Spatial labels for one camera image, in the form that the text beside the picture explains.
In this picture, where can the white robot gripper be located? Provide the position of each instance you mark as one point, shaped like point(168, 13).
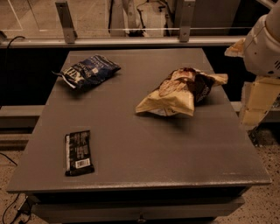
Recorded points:
point(260, 49)

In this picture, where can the brown yellow chip bag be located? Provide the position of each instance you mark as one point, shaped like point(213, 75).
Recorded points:
point(180, 92)

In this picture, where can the blue chip bag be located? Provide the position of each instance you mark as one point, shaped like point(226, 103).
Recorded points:
point(90, 72)

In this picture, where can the black rxbar chocolate bar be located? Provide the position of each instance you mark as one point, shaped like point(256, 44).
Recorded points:
point(78, 154)

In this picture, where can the metal railing bar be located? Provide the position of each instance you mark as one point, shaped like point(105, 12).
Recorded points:
point(194, 41)

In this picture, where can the grey table drawer front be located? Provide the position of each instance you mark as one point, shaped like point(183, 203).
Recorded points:
point(102, 212)

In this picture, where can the small drawer knob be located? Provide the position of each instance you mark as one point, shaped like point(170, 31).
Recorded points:
point(141, 220)

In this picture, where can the right metal railing bracket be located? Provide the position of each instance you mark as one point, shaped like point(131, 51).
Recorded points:
point(186, 20)

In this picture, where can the metal railing bracket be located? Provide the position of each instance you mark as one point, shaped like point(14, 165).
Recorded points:
point(66, 21)
point(186, 20)

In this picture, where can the left metal railing bracket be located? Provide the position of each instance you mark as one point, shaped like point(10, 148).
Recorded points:
point(66, 21)

